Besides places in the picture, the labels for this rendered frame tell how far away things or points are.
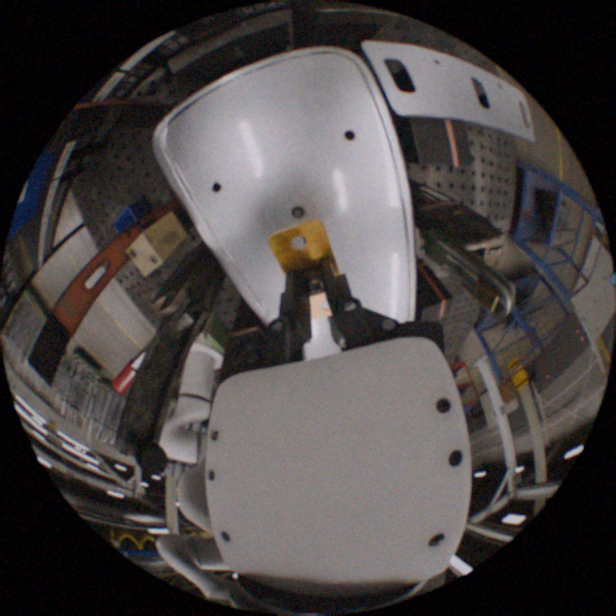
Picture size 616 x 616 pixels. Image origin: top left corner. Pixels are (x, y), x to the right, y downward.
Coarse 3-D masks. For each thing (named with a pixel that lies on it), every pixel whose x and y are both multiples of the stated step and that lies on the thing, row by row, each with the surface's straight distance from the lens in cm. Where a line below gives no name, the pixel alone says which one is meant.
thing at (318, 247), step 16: (304, 224) 13; (320, 224) 13; (272, 240) 13; (288, 240) 13; (320, 240) 13; (288, 256) 14; (304, 256) 14; (320, 256) 14; (304, 272) 14; (320, 272) 13; (336, 272) 14; (304, 288) 14; (320, 288) 14; (320, 304) 16
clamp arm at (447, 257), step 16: (432, 240) 26; (448, 240) 25; (432, 256) 27; (448, 256) 24; (464, 256) 23; (448, 272) 25; (464, 272) 23; (480, 272) 21; (496, 272) 22; (480, 288) 21; (496, 288) 21; (512, 288) 22; (496, 304) 22; (512, 304) 22
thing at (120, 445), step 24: (168, 336) 19; (192, 336) 21; (144, 360) 20; (168, 360) 20; (144, 384) 18; (168, 384) 20; (144, 408) 20; (168, 408) 20; (120, 432) 19; (144, 432) 20; (144, 456) 16
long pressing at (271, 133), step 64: (256, 64) 22; (320, 64) 21; (192, 128) 22; (256, 128) 19; (320, 128) 19; (384, 128) 21; (192, 192) 22; (256, 192) 20; (320, 192) 19; (384, 192) 21; (256, 256) 22; (384, 256) 24; (320, 320) 28
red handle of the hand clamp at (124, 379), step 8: (184, 312) 21; (184, 320) 21; (192, 320) 22; (176, 328) 22; (184, 328) 22; (176, 336) 23; (144, 352) 24; (136, 360) 25; (128, 368) 26; (136, 368) 26; (120, 376) 28; (128, 376) 27; (120, 384) 28; (128, 384) 28; (120, 392) 29
